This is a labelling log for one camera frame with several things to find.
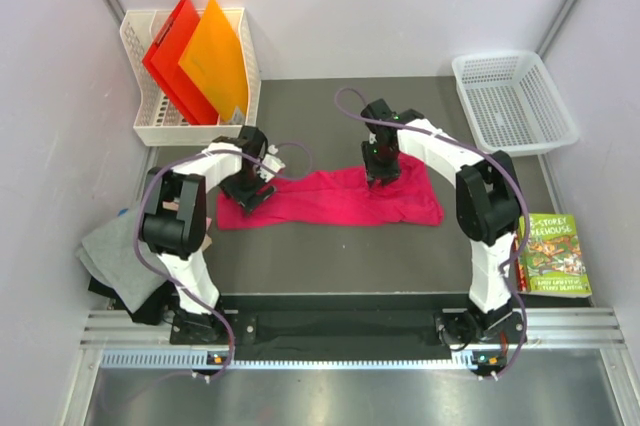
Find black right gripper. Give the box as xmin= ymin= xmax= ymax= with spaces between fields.
xmin=362 ymin=140 xmax=402 ymax=188

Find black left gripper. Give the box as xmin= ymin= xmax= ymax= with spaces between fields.
xmin=217 ymin=167 xmax=275 ymax=217

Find pink red t shirt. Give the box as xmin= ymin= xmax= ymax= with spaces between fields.
xmin=216 ymin=154 xmax=445 ymax=230

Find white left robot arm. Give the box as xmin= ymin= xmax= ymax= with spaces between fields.
xmin=134 ymin=126 xmax=284 ymax=345

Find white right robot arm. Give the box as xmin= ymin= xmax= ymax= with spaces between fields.
xmin=360 ymin=99 xmax=522 ymax=342

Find brown folded cloth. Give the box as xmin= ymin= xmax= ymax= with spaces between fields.
xmin=202 ymin=235 xmax=212 ymax=250

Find white file organizer rack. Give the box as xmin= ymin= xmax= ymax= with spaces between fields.
xmin=120 ymin=8 xmax=261 ymax=147

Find orange plastic folder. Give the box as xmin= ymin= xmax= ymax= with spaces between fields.
xmin=178 ymin=0 xmax=249 ymax=125

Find white plastic mesh basket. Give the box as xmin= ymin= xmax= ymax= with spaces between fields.
xmin=451 ymin=50 xmax=579 ymax=157

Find grey folded t shirt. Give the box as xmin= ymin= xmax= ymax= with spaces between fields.
xmin=76 ymin=206 xmax=167 ymax=311

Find red plastic folder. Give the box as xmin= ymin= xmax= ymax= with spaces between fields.
xmin=142 ymin=0 xmax=219 ymax=125

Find green treehouse book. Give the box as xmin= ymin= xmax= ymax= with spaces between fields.
xmin=516 ymin=213 xmax=592 ymax=298

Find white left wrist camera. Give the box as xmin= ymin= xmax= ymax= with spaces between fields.
xmin=258 ymin=145 xmax=285 ymax=183

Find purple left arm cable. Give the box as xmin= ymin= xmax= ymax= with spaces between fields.
xmin=133 ymin=141 xmax=314 ymax=380

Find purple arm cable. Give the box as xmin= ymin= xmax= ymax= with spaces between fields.
xmin=333 ymin=86 xmax=531 ymax=378
xmin=133 ymin=141 xmax=314 ymax=380

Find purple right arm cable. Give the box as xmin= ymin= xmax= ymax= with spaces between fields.
xmin=333 ymin=86 xmax=531 ymax=378

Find aluminium front rail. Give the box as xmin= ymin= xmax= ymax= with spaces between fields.
xmin=80 ymin=308 xmax=625 ymax=373

